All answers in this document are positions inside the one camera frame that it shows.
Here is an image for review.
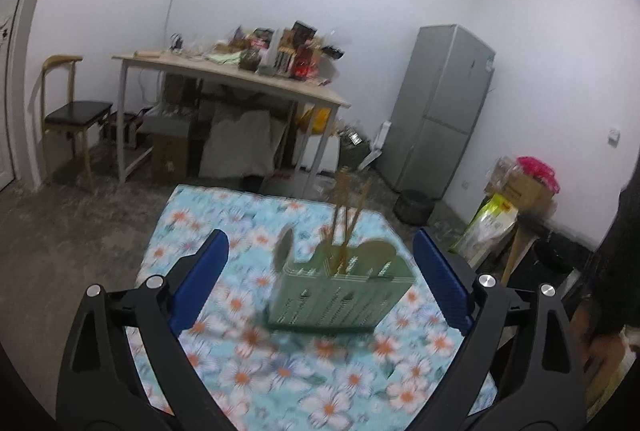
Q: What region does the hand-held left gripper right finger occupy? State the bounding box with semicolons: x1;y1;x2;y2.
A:
410;226;587;431

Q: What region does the green perforated utensil holder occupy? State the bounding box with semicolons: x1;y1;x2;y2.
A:
265;246;416;332

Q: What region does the blue floral blanket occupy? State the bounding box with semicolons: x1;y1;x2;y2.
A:
125;184;501;431

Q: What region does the white knife holder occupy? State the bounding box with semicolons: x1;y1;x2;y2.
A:
257;28;291;77

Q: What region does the dark green bag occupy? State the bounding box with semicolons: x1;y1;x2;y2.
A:
337;126;373;169

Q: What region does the black pot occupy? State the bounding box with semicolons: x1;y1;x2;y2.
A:
394;188;435;224

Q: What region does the cooking oil bottle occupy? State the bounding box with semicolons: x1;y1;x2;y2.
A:
294;46;321;79

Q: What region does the white cabinet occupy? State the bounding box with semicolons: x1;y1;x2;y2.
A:
295;134;341;174

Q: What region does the yellow green bag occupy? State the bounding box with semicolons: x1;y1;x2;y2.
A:
450;192;519;262

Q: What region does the white sack with red print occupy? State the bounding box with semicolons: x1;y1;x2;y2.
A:
260;171;321;199

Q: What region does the wooden chair with black seat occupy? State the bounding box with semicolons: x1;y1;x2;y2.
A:
40;55;115;179

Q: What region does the white rice paddle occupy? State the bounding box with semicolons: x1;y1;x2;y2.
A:
271;225;297;273

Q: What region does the flat grey box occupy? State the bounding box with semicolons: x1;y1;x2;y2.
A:
137;114;193;137

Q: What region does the pink plastic bag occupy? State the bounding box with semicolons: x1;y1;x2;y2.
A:
516;156;560;192

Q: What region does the large cardboard box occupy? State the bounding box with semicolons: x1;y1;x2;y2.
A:
484;171;556;212

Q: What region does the person's right hand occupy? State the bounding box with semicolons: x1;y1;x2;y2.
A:
570;296;621;362

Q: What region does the set of bamboo chopsticks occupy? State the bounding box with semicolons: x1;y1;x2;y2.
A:
320;166;373;274

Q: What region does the black toaster oven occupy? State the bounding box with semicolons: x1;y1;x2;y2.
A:
102;111;151;147

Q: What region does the white panel door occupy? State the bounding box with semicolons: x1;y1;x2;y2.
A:
0;11;16;192

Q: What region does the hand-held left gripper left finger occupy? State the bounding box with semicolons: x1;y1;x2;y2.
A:
56;228;233;431

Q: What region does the clear plastic bag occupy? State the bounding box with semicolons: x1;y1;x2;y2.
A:
492;156;521;184

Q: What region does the grey refrigerator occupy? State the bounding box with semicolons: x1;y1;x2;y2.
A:
376;24;497;201

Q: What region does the grey framed wooden table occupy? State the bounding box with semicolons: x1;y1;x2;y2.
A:
111;51;351;199

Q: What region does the yellow plastic bag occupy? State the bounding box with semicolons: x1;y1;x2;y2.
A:
295;107;333;137

